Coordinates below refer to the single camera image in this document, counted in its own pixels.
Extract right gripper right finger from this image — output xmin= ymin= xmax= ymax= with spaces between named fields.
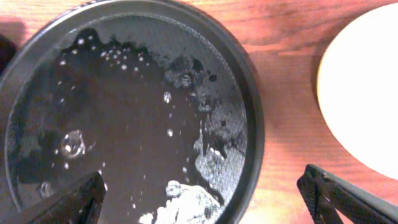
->
xmin=297 ymin=164 xmax=397 ymax=224

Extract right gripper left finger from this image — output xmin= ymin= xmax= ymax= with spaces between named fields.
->
xmin=12 ymin=171 xmax=106 ymax=223

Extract light green plate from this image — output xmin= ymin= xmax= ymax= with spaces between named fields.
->
xmin=317 ymin=3 xmax=397 ymax=179

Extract black round tray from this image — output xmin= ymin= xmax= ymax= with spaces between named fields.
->
xmin=1 ymin=1 xmax=264 ymax=223

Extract black rectangular water tray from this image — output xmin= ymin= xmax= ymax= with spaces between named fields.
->
xmin=0 ymin=34 xmax=17 ymax=74

